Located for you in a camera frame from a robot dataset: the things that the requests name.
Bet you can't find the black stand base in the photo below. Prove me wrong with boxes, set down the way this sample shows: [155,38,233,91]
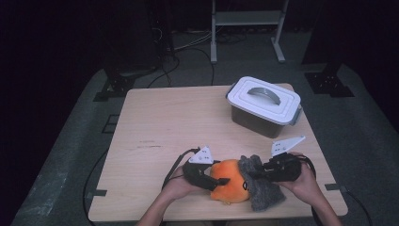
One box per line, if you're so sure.
[304,64,356,98]
[92,72,136,103]

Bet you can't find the orange plush toy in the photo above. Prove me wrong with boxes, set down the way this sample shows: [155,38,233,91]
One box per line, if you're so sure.
[209,158,252,205]

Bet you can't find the person's left hand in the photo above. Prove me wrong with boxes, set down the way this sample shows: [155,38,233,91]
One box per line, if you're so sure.
[161,166,205,202]

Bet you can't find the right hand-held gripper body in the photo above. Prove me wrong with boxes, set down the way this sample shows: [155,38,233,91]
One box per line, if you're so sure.
[263,135,307,184]

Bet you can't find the black floor cable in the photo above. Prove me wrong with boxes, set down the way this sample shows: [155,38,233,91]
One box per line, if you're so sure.
[343,188,374,226]
[82,150,109,226]
[175,46,216,87]
[146,56,182,89]

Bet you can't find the right hand-held gripper black cable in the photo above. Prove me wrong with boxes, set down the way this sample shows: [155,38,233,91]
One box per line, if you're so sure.
[299,154,324,226]

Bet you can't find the person's right hand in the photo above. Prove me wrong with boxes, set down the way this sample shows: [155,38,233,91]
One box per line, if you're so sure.
[277,153,318,206]

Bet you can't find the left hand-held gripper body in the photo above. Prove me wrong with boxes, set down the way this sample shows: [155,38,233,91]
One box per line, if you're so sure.
[182,145,218,192]

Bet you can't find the hand-held gripper black cable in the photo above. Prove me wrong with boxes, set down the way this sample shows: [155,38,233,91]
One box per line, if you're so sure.
[299,154,324,226]
[161,146,201,190]

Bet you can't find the left hand-held gripper black cable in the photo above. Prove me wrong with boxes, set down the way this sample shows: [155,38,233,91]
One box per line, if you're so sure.
[161,146,201,190]

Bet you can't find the white metal stand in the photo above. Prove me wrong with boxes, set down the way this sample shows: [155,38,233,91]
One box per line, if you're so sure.
[210,0,289,64]

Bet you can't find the brown transparent storage box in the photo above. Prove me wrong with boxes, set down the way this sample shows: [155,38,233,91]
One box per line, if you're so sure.
[225,84,303,139]

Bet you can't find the dark tape strip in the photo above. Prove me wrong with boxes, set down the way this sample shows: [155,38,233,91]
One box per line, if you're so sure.
[324,183,348,193]
[86,188,108,201]

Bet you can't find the grey fuzzy cloth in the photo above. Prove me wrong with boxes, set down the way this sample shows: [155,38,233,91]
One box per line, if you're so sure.
[238,153,287,212]

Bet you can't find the white floor cables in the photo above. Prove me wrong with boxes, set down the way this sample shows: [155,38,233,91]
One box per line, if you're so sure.
[173,30,215,52]

